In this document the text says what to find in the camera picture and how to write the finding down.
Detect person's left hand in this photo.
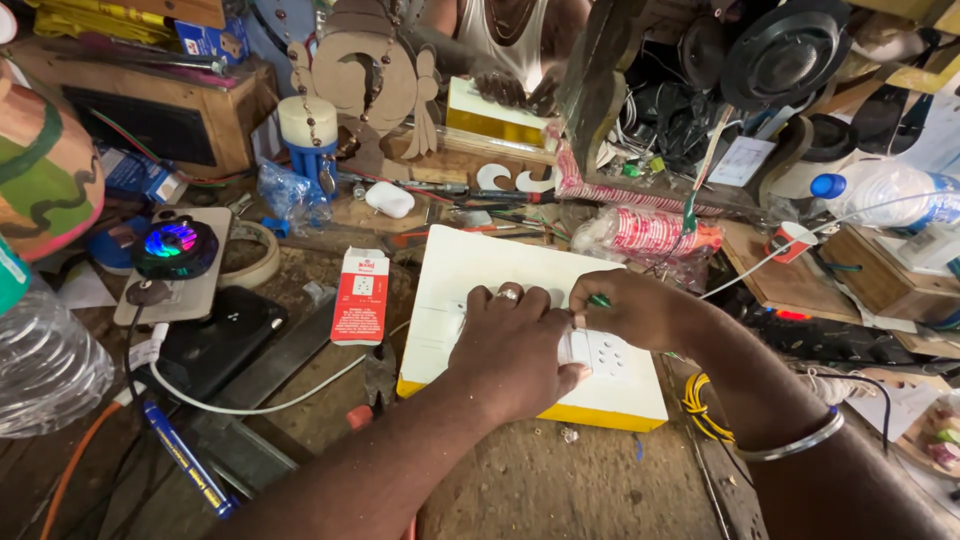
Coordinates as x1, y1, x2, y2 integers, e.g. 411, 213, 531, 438
447, 282, 594, 429

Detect person's right hand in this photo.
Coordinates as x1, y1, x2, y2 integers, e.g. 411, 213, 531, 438
567, 268, 703, 356

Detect white socket plate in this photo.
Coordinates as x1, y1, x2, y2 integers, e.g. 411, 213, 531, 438
558, 327, 639, 384

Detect sleeve of red paper cups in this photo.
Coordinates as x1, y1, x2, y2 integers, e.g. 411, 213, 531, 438
554, 141, 700, 216
570, 205, 726, 265

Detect white board with yellow edge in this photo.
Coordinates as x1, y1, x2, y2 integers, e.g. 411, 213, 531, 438
396, 224, 670, 434

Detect white curved cutout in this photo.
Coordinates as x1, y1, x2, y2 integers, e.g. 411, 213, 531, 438
514, 168, 557, 195
475, 162, 514, 193

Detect wooden board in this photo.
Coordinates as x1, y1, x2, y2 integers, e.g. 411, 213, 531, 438
719, 220, 864, 326

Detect red paper cup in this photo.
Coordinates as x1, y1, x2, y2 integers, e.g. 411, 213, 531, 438
764, 220, 819, 265

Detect white and yellow box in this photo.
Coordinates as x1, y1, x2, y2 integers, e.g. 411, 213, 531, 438
445, 76, 554, 149

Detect red and white socket carton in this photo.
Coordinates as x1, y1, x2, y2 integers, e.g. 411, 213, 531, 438
330, 246, 392, 347

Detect white earbuds case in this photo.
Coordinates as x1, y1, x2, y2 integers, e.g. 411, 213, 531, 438
363, 181, 417, 221

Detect silver bangle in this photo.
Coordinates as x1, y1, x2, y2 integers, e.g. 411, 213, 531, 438
734, 406, 847, 463

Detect black power strip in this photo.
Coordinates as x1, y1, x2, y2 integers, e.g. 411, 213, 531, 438
741, 303, 960, 370

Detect small wooden box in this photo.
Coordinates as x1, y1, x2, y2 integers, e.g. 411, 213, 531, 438
839, 224, 960, 324

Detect clear bag with blue parts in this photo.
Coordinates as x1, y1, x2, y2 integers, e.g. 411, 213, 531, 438
256, 158, 334, 235

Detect black speaker driver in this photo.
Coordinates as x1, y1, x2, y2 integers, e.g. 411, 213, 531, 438
719, 0, 854, 114

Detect water bottle with blue cap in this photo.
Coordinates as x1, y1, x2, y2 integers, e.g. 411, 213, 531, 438
809, 160, 960, 231

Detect masking tape roll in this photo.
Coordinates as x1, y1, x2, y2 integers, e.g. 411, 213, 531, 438
216, 220, 282, 291

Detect brown cardboard figure cutout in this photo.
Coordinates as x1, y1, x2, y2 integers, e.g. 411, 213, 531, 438
288, 0, 444, 182

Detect white cylinder on blue base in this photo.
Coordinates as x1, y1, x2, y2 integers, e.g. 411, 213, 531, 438
276, 95, 341, 201

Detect metal square ruler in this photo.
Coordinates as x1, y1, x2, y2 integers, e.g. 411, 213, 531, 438
186, 292, 340, 498

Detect black phone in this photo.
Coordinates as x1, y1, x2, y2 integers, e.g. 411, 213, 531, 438
153, 285, 289, 403

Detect beige phone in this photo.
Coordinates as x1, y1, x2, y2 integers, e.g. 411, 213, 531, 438
113, 207, 234, 328

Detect black cooler fan with lights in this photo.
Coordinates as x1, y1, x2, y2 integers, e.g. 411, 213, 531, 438
131, 215, 221, 282

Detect wooden speaker box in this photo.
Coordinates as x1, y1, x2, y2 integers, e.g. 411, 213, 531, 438
10, 40, 281, 182

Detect blue marker pen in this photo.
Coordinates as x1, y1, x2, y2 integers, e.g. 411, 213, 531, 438
141, 400, 240, 521

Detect blue carton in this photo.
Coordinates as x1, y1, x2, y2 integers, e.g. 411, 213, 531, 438
174, 18, 252, 66

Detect blue packet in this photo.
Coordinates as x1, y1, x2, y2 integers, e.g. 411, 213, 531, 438
100, 145, 182, 204

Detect blue round lid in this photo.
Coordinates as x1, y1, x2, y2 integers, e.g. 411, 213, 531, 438
85, 216, 152, 276

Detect clear bottle with green label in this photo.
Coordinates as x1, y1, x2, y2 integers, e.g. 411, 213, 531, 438
0, 238, 116, 441

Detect painted clay pot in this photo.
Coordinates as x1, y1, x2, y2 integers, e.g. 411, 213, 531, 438
0, 58, 107, 263

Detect yellow wire coil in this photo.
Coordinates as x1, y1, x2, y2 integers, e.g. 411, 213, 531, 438
681, 372, 737, 444

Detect thin white cable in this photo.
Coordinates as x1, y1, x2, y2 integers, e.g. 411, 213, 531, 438
700, 190, 960, 302

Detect black pliers with red handle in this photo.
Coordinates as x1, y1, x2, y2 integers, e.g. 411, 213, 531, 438
345, 341, 399, 431

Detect brown bead necklace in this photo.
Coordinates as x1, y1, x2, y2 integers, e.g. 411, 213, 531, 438
273, 6, 399, 198

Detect white charging cable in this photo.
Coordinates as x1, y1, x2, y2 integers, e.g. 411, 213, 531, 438
148, 321, 411, 417

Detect orange cable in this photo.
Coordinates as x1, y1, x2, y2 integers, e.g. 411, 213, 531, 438
38, 400, 126, 540

